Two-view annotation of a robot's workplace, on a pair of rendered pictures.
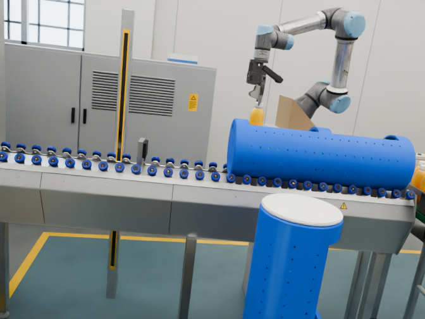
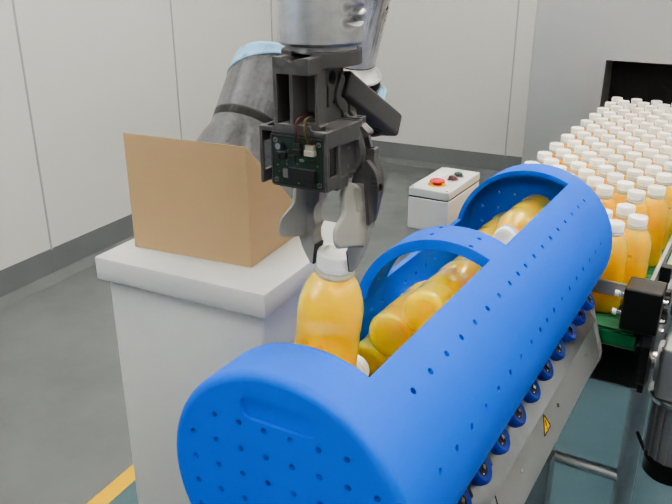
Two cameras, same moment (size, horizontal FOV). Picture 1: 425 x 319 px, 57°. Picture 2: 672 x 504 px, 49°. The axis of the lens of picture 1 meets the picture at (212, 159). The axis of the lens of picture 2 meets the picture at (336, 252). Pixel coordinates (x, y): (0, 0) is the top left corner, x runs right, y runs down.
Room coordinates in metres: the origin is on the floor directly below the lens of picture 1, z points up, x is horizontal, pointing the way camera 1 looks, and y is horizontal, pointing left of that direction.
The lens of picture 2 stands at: (1.50, 0.36, 1.60)
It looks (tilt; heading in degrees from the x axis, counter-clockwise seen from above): 22 degrees down; 306
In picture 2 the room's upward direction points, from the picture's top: straight up
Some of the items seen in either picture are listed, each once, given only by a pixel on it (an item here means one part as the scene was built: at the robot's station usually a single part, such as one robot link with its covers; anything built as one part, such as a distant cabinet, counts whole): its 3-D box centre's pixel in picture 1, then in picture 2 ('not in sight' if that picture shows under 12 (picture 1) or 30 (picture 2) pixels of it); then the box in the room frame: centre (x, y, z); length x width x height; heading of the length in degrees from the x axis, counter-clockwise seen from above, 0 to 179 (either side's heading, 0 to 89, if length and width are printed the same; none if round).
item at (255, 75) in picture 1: (257, 72); (318, 118); (1.89, -0.16, 1.46); 0.09 x 0.08 x 0.12; 95
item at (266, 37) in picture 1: (264, 38); not in sight; (1.90, -0.17, 1.62); 0.09 x 0.08 x 0.11; 118
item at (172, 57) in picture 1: (182, 59); not in sight; (3.44, 0.36, 1.48); 0.24 x 0.12 x 0.08; 107
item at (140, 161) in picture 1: (142, 155); not in sight; (1.84, 0.34, 1.00); 0.10 x 0.04 x 0.15; 5
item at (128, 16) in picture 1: (119, 165); not in sight; (2.16, 0.53, 0.85); 0.06 x 0.06 x 1.70; 5
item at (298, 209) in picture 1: (301, 208); not in sight; (1.27, -0.33, 1.03); 0.28 x 0.28 x 0.01
